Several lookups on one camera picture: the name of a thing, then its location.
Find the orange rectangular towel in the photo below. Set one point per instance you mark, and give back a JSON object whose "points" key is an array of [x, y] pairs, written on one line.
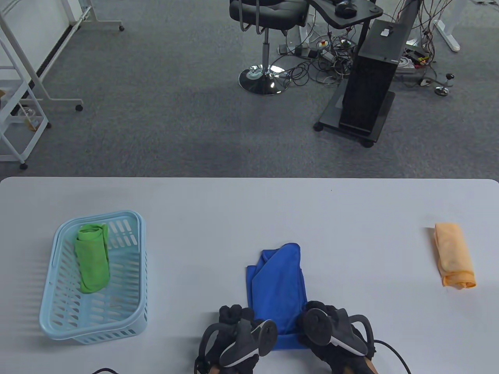
{"points": [[454, 253]]}

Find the blue rectangular towel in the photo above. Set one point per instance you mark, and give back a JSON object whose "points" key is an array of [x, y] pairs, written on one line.
{"points": [[276, 288]]}

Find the black computer tower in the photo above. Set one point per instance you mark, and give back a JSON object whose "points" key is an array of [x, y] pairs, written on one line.
{"points": [[370, 89]]}

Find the person's right hand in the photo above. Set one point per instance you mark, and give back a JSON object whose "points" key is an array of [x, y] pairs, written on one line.
{"points": [[335, 360]]}

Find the black hand controller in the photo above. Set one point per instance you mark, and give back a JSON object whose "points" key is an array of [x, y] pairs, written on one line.
{"points": [[315, 325], [269, 337]]}

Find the green rectangular towel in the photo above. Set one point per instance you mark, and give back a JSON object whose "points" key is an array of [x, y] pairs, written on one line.
{"points": [[91, 261]]}

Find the black slanted post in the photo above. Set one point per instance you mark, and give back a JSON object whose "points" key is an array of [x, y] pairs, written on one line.
{"points": [[405, 11]]}

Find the black left hand controller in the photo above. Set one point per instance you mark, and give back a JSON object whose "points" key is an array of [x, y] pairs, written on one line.
{"points": [[269, 337]]}

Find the person's right forearm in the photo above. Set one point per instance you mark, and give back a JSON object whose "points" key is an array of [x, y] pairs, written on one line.
{"points": [[370, 368]]}

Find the small black side desk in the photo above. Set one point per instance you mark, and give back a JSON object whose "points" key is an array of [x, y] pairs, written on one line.
{"points": [[358, 17]]}

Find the white rolling whiteboard stand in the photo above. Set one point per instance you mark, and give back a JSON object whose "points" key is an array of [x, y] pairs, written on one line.
{"points": [[23, 35]]}

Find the round white floor device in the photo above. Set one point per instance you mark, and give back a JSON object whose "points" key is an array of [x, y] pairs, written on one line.
{"points": [[405, 64]]}

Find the black rolling base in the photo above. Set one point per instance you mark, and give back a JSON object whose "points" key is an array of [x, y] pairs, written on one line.
{"points": [[331, 113]]}

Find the black object on side desk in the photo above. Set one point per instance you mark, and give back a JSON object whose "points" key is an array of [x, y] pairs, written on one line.
{"points": [[345, 7]]}

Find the person's left forearm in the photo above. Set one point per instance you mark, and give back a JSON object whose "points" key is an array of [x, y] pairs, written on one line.
{"points": [[215, 370]]}

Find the person's left hand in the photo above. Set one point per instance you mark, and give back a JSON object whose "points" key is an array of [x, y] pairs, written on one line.
{"points": [[234, 313]]}

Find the chrome stand foot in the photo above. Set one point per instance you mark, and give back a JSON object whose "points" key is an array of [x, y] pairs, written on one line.
{"points": [[441, 91]]}

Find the black swivel chair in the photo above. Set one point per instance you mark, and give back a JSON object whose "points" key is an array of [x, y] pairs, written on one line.
{"points": [[269, 9]]}

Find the white metal rack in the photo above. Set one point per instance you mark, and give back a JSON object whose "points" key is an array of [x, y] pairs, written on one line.
{"points": [[11, 105]]}

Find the black right hand controller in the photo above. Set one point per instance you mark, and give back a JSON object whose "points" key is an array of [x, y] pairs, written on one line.
{"points": [[315, 325]]}

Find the light blue plastic basket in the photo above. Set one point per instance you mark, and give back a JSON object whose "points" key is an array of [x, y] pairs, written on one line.
{"points": [[58, 311]]}

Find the white desk leg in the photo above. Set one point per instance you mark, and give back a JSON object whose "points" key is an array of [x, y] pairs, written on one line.
{"points": [[448, 37]]}

